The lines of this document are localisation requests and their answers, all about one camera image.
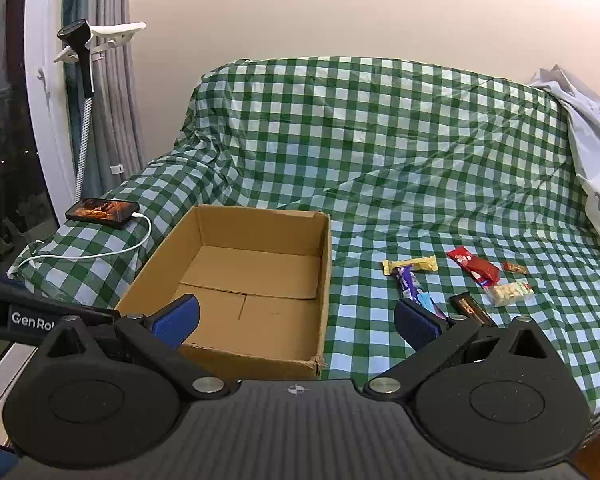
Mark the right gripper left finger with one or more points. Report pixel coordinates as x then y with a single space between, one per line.
154 341

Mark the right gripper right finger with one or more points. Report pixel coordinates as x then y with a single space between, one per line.
438 343

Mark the dark brown biscuit pack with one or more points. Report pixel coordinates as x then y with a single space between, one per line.
464 304

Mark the purple chocolate bar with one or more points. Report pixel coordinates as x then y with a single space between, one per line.
412 290

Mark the yellow snack bar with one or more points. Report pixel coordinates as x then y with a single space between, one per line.
421 264

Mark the white green snack pack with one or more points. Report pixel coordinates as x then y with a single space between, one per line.
503 294

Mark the red snack packet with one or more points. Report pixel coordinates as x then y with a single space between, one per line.
481 271

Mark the small orange candy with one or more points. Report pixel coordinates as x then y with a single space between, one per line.
515 268

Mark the brown cardboard box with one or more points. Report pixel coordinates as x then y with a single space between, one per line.
261 278

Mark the black smartphone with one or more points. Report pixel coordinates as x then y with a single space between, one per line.
112 213

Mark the green checkered sofa cover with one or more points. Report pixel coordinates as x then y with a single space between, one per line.
407 159

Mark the white patterned sheet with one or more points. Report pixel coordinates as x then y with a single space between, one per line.
582 105

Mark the black white phone holder stand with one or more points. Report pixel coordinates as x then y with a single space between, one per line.
82 41

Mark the grey curtain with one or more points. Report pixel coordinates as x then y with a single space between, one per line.
115 148

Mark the white window frame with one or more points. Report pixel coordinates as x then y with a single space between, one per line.
48 101

